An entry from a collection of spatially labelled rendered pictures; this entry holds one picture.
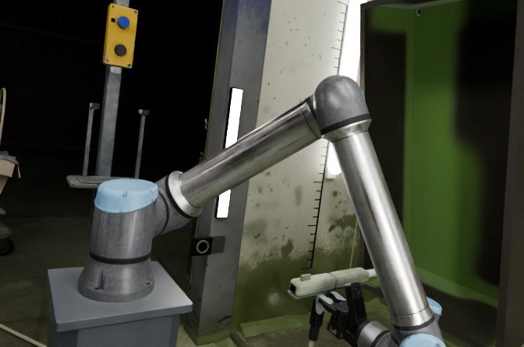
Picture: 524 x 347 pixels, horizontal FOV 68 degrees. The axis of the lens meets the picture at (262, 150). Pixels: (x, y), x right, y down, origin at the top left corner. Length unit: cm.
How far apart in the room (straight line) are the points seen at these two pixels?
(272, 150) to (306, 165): 114
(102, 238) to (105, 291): 12
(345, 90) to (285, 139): 22
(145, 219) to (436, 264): 141
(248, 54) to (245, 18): 17
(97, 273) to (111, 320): 12
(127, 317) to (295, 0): 165
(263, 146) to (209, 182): 18
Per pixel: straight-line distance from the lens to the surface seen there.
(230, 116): 185
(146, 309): 102
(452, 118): 183
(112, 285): 105
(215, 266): 201
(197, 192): 111
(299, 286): 120
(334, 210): 236
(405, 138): 191
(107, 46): 186
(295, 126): 100
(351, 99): 86
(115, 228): 102
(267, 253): 214
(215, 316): 212
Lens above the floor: 109
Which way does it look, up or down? 3 degrees down
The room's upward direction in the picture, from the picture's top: 7 degrees clockwise
